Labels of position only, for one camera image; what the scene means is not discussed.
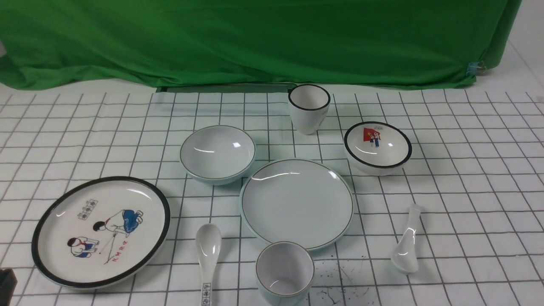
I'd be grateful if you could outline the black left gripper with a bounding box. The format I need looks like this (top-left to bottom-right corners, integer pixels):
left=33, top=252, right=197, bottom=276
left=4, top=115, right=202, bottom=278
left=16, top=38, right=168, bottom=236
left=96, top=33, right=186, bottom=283
left=0, top=269, right=18, bottom=306

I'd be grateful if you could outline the pale green bowl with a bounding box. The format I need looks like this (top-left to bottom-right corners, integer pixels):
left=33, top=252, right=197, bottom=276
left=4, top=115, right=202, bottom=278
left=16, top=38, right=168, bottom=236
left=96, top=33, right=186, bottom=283
left=179, top=125, right=257, bottom=185

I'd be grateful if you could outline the pale green cup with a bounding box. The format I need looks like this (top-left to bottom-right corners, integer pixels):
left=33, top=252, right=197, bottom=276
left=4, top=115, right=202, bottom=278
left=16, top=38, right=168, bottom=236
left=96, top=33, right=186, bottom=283
left=256, top=241, right=315, bottom=306

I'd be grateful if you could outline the plain white spoon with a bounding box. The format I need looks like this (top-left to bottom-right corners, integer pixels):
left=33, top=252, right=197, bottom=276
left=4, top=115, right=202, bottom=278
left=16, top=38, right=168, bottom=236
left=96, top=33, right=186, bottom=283
left=391, top=204, right=421, bottom=275

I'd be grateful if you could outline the white plate black rim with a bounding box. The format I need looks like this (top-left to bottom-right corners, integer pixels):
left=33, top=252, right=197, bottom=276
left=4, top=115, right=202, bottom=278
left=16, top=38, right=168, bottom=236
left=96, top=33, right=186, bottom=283
left=31, top=176, right=171, bottom=290

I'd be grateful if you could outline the white grid tablecloth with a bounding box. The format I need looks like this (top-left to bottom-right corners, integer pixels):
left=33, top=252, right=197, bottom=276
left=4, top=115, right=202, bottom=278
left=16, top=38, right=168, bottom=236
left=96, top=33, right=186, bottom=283
left=0, top=90, right=544, bottom=306

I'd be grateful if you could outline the white spoon with lettering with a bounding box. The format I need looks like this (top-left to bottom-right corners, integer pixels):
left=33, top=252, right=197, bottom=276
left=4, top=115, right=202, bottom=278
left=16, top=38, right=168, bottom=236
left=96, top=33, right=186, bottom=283
left=195, top=223, right=222, bottom=306

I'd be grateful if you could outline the green backdrop cloth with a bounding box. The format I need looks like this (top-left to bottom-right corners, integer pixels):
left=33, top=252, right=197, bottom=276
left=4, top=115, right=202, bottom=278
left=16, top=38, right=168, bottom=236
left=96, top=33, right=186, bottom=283
left=0, top=0, right=521, bottom=90

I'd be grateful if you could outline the pale green plate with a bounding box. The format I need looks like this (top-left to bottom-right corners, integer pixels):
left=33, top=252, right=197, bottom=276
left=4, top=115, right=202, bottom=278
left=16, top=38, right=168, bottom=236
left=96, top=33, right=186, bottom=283
left=239, top=159, right=355, bottom=252

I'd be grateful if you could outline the white cup black rim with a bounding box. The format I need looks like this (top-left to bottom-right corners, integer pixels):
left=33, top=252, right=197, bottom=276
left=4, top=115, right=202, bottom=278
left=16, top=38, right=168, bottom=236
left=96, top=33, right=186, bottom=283
left=288, top=85, right=332, bottom=134

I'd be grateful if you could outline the white bowl black rim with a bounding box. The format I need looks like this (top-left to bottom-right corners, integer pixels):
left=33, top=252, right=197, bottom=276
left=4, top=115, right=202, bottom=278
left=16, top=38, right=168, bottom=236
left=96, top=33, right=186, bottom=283
left=343, top=121, right=413, bottom=176

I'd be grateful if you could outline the blue binder clip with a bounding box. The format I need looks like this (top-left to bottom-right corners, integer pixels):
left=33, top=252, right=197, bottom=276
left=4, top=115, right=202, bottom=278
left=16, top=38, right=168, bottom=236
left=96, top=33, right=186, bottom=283
left=466, top=61, right=487, bottom=76

